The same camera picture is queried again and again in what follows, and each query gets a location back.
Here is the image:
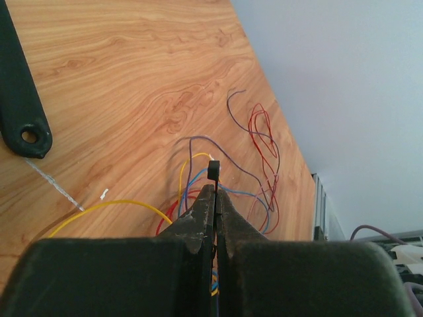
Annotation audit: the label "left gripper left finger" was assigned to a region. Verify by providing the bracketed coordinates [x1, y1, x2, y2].
[1, 185, 215, 316]

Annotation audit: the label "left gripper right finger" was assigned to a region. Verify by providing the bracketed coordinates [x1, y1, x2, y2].
[216, 191, 416, 316]

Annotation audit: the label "blue wire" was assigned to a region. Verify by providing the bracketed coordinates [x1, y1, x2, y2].
[178, 170, 271, 234]

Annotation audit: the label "pink wire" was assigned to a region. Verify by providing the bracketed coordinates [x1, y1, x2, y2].
[246, 174, 280, 229]

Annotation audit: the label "yellow wire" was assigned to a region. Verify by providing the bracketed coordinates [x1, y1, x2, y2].
[48, 152, 212, 238]

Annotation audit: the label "black zip tie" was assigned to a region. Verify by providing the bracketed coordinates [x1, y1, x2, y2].
[208, 160, 220, 211]

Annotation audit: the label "long red wire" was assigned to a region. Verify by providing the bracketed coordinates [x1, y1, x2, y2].
[247, 102, 282, 232]

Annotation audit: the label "black adjustable wrench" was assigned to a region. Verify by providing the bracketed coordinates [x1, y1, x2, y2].
[1, 1, 53, 159]

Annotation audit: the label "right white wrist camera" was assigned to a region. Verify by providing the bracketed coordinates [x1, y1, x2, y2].
[391, 244, 423, 265]

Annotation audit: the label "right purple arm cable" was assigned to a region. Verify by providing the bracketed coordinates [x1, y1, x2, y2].
[349, 224, 423, 313]

